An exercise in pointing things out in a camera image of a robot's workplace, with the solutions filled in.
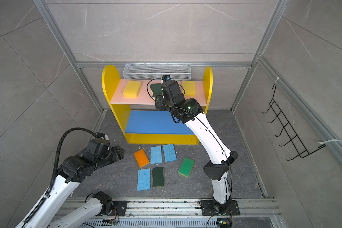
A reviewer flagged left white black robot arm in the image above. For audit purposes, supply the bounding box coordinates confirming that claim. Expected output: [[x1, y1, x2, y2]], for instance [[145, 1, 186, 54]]
[[17, 138, 124, 228]]

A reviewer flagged blue sponge lower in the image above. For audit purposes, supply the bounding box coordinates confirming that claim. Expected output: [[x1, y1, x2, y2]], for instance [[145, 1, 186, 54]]
[[137, 169, 151, 191]]

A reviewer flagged blue sponge upper right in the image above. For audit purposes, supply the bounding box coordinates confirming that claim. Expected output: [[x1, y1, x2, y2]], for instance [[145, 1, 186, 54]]
[[162, 144, 177, 162]]

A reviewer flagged yellow sponge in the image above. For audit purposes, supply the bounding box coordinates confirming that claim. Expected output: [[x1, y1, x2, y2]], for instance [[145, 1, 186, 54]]
[[123, 81, 142, 98], [182, 81, 196, 97]]

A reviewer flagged blue sponge upper left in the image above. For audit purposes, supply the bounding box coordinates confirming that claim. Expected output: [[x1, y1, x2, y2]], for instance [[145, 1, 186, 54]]
[[150, 146, 162, 164]]

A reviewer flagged black wire hook rack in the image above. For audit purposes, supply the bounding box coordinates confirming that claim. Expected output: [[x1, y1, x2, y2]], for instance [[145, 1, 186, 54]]
[[261, 84, 326, 161]]

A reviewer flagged left black corrugated cable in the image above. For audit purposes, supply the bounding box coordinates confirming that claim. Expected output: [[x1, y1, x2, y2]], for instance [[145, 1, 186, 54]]
[[22, 127, 99, 226]]

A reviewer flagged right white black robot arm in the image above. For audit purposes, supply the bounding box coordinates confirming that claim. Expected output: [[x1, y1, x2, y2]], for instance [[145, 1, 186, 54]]
[[152, 75, 238, 214]]

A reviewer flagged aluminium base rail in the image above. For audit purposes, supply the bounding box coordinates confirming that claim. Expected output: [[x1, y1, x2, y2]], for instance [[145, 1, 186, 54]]
[[80, 198, 287, 228]]

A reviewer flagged blue sponge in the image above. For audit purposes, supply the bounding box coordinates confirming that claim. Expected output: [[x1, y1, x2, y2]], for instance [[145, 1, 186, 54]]
[[137, 169, 151, 191], [150, 146, 162, 164], [162, 144, 177, 162]]

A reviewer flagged dark green sponge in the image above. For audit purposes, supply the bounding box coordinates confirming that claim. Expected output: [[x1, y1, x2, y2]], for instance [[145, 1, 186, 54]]
[[152, 167, 165, 188], [150, 83, 163, 99]]

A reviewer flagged white wire mesh basket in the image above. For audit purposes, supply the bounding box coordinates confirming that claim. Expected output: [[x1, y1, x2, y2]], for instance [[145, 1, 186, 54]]
[[123, 63, 192, 80]]

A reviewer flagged light green sponge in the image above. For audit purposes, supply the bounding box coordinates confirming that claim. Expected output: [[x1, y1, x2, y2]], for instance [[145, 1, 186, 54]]
[[178, 157, 195, 177]]

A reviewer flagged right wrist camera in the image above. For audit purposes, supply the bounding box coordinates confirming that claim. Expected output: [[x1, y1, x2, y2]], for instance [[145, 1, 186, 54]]
[[162, 75, 171, 82]]

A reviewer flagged yellow pink blue shelf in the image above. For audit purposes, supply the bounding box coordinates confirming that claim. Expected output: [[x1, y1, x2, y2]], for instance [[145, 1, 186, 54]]
[[102, 65, 199, 145]]

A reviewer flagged orange sponge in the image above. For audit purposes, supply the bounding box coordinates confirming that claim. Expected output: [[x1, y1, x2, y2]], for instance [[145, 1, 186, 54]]
[[134, 149, 150, 168]]

